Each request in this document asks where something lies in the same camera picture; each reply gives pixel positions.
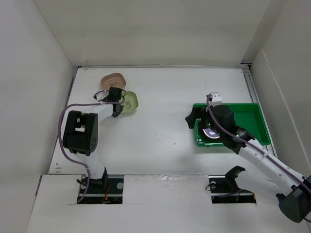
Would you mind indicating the purple square plate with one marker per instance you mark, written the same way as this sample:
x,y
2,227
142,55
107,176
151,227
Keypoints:
x,y
209,133

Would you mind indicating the green plastic bin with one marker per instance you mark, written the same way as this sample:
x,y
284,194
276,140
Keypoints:
x,y
247,116

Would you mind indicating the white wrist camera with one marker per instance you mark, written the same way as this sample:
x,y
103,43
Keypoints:
x,y
214,99
101,95

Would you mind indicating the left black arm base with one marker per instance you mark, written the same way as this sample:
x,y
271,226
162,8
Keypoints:
x,y
111,193

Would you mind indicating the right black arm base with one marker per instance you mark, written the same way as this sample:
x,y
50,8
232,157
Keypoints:
x,y
224,189

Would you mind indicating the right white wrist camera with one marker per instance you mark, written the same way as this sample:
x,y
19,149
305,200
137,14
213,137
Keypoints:
x,y
214,99

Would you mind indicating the green square panda plate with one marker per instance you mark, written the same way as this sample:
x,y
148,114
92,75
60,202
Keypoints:
x,y
130,103

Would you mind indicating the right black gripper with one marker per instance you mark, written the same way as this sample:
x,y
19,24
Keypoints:
x,y
196,113

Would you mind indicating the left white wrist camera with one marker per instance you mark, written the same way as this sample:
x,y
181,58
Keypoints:
x,y
101,95

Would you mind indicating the pink square panda plate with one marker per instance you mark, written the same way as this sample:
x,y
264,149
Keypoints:
x,y
113,80

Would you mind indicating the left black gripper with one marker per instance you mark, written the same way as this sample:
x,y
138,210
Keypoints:
x,y
116,114

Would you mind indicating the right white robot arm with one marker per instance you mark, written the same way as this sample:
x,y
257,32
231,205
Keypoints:
x,y
292,189

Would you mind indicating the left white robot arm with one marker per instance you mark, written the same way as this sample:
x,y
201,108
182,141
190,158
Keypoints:
x,y
80,135

